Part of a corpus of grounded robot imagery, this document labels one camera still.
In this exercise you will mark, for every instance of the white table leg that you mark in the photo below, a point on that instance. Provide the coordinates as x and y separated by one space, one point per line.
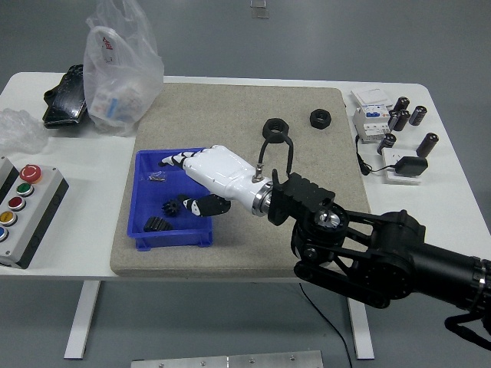
362 337
82 318

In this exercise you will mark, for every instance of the grey-brown mat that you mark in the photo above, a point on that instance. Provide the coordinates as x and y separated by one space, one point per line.
230 115

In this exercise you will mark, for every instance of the silver metal plate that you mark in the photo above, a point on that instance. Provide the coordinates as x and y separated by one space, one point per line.
230 361

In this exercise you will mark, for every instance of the white translucent plastic bag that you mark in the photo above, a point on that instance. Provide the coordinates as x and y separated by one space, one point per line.
115 76

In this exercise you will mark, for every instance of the large black hex nut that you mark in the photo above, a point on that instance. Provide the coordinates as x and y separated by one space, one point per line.
273 123

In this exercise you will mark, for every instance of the white circuit breaker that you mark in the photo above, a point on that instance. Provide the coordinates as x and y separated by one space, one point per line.
368 122

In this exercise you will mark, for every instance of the clear floor plate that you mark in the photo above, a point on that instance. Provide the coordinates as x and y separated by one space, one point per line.
261 14
259 3

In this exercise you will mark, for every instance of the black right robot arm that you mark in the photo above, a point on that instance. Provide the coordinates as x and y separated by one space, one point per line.
391 253

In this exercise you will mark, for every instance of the large black gear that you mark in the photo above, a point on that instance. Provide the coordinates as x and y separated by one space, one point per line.
158 225

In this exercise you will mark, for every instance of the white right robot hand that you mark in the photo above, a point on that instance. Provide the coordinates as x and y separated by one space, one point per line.
218 168

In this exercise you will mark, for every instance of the blue plastic box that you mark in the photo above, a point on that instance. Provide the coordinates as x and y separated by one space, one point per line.
153 191

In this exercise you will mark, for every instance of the black cylindrical capacitor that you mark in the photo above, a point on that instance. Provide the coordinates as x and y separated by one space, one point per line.
402 104
386 142
404 120
418 115
427 145
393 119

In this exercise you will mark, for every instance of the clear crumpled plastic wrap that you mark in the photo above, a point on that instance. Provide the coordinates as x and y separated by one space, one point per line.
19 130

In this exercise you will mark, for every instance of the grey push-button control box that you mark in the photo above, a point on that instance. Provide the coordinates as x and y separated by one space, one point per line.
30 214

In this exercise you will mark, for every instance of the small clear bag of screws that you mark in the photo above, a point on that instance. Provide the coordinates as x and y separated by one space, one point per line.
158 176

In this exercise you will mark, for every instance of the black plastic tray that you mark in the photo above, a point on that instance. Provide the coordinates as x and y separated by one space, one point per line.
67 103

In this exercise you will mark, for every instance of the small black hex nut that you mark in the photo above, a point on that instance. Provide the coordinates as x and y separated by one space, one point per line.
315 119

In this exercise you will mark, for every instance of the small black gear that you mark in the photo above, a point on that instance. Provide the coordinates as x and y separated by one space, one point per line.
171 208

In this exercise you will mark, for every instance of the white power socket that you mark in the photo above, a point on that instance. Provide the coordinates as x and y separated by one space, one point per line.
392 155

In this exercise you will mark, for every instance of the flat white switch box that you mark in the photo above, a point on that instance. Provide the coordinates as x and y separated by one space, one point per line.
368 96

